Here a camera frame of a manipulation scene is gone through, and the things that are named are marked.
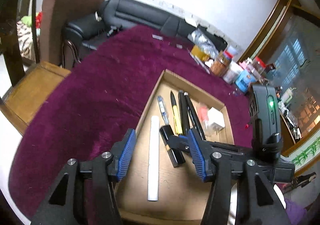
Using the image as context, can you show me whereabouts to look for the black pen silver band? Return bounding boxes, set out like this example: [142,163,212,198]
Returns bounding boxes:
[178,90,190,136]

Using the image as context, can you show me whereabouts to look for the blue clear pen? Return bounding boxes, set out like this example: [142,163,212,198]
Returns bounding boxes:
[157,96,169,125]

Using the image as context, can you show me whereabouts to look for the black leather sofa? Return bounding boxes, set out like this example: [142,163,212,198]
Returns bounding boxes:
[62,0,228,68]

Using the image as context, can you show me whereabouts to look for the maroon tablecloth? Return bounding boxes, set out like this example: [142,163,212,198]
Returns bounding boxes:
[9,26,252,218]

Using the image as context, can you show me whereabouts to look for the purple sleeve forearm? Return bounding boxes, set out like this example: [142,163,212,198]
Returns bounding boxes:
[284,198,307,225]

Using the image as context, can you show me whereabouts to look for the brown label jar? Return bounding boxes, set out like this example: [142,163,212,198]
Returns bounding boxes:
[210,51,233,77]

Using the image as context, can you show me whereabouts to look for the yellow tape roll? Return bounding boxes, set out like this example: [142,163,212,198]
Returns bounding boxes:
[191,45,210,62]

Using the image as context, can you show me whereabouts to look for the white deli marker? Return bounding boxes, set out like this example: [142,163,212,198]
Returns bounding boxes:
[147,116,159,201]

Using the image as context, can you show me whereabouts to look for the small white plug adapter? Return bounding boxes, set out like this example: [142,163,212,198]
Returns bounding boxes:
[207,107,225,131]

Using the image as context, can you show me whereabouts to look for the red lid clear jar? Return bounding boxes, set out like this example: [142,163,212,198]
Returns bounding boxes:
[252,56,266,74]

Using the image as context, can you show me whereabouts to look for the black yellow pen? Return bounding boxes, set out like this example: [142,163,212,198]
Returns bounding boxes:
[170,91,183,135]

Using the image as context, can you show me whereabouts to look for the cardboard tray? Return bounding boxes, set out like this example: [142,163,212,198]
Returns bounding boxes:
[116,70,234,224]

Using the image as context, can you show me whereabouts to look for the white plastic jar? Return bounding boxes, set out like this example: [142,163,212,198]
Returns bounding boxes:
[222,61,244,84]

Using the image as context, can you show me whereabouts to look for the clear jar blue label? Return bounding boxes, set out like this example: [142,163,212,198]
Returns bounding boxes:
[235,70,257,94]

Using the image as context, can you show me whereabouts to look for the black gold lipstick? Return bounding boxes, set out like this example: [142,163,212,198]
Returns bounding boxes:
[159,125,189,168]

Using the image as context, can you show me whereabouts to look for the white gloved right hand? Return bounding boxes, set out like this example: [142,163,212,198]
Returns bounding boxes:
[273,184,286,209]

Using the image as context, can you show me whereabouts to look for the black pen white tip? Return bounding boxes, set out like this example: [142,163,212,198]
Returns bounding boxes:
[184,92,206,141]

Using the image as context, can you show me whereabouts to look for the wooden chair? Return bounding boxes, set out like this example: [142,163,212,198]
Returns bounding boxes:
[1,0,70,135]

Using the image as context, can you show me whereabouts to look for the clear plastic blister pack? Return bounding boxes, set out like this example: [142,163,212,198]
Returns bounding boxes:
[196,103,213,136]

